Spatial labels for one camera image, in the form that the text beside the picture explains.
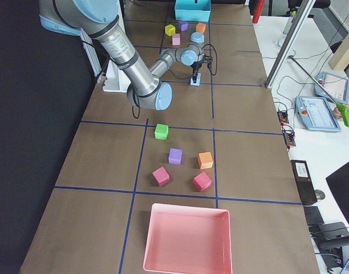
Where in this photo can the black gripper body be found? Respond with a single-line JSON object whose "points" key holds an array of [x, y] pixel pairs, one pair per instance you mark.
{"points": [[195, 67]]}

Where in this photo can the light blue foam block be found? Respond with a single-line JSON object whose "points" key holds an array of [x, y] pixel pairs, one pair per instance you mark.
{"points": [[199, 81]]}

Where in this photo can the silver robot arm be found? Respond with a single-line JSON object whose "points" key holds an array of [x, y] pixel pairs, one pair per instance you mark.
{"points": [[100, 20]]}

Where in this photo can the person's hand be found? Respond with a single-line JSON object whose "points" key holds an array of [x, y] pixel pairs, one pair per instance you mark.
{"points": [[337, 113]]}

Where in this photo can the light pink foam block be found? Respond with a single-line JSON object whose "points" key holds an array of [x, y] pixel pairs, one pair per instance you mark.
{"points": [[176, 39]]}

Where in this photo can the purple foam block left side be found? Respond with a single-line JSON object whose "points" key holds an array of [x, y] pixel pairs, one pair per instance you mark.
{"points": [[183, 26]]}

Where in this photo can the purple foam block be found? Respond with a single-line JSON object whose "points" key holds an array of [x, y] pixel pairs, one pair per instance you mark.
{"points": [[175, 156], [183, 26]]}

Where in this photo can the yellow foam block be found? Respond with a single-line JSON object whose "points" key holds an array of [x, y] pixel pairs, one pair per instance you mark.
{"points": [[170, 30]]}

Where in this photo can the teal plastic bin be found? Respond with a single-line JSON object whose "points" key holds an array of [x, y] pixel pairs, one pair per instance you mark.
{"points": [[193, 10]]}

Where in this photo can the green foam block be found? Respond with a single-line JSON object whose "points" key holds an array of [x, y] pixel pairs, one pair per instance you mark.
{"points": [[161, 131]]}

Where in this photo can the purple foam block right side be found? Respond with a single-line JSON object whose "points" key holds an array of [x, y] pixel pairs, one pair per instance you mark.
{"points": [[175, 156]]}

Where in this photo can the orange foam block right side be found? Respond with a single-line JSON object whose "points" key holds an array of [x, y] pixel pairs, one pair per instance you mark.
{"points": [[205, 160]]}

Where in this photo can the red foam block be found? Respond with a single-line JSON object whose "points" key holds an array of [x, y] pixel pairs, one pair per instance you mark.
{"points": [[202, 181]]}

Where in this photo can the dark pink foam block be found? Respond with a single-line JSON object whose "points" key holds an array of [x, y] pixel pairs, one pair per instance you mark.
{"points": [[161, 176]]}

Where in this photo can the orange connector strip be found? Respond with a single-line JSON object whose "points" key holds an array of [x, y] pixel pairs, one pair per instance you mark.
{"points": [[287, 131]]}

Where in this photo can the teach pendant near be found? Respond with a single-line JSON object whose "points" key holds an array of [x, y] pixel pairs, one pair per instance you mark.
{"points": [[315, 114]]}

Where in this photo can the teach pendant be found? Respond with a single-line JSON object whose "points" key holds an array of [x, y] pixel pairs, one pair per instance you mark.
{"points": [[315, 114], [337, 86]]}

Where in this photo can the teach pendant far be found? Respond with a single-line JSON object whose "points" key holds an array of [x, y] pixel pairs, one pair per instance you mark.
{"points": [[337, 86]]}

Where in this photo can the black power box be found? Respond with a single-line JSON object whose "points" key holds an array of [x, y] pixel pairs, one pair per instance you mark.
{"points": [[303, 181]]}

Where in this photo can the black computer mouse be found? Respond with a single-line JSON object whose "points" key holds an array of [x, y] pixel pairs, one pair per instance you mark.
{"points": [[320, 195]]}

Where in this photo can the black monitor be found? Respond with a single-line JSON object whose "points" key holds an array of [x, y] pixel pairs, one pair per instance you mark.
{"points": [[338, 183]]}

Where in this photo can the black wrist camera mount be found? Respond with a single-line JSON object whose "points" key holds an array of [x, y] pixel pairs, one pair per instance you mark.
{"points": [[208, 60]]}

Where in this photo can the aluminium frame post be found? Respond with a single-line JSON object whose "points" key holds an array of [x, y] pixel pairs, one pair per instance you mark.
{"points": [[295, 28]]}

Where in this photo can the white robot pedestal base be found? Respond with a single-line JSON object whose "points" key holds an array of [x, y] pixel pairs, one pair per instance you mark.
{"points": [[116, 80]]}

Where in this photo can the green handled reacher grabber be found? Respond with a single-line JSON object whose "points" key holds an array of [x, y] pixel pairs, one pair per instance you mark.
{"points": [[343, 109]]}

